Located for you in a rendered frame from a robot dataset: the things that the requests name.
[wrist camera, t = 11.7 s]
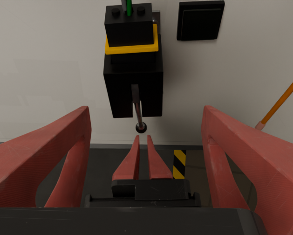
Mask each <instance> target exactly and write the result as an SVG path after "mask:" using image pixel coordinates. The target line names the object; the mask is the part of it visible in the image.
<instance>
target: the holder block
mask: <svg viewBox="0 0 293 235"><path fill-rule="evenodd" d="M157 36H158V49H159V50H158V51H154V56H155V62H152V63H128V64H113V63H112V59H111V55H106V54H105V55H104V67H103V76H104V81H105V85H106V89H107V93H108V97H109V103H110V106H111V111H112V115H113V118H132V117H133V100H132V95H131V84H139V89H140V93H141V95H140V101H141V105H142V117H161V116H162V110H163V81H164V68H163V56H162V44H161V35H160V34H157Z"/></svg>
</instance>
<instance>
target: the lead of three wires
mask: <svg viewBox="0 0 293 235"><path fill-rule="evenodd" d="M121 2H122V8H123V12H124V11H127V15H128V16H131V15H132V12H134V10H133V7H132V0H121Z"/></svg>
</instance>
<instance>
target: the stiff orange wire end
mask: <svg viewBox="0 0 293 235"><path fill-rule="evenodd" d="M292 92H293V83H292V84H291V85H290V86H289V88H288V89H287V90H286V91H285V93H284V94H283V95H282V96H281V97H280V99H279V100H278V101H277V102H276V104H275V105H274V106H273V107H272V108H271V109H270V111H269V112H268V113H267V114H266V116H265V117H264V118H263V119H262V120H261V121H259V122H258V124H257V125H256V126H255V129H257V130H260V131H261V130H262V129H263V128H264V127H265V125H266V123H267V121H268V120H269V119H270V118H271V117H272V115H273V114H274V113H275V112H276V111H277V110H278V108H279V107H280V106H281V105H282V104H283V103H284V102H285V101H286V99H287V98H288V97H289V96H290V95H291V93H292Z"/></svg>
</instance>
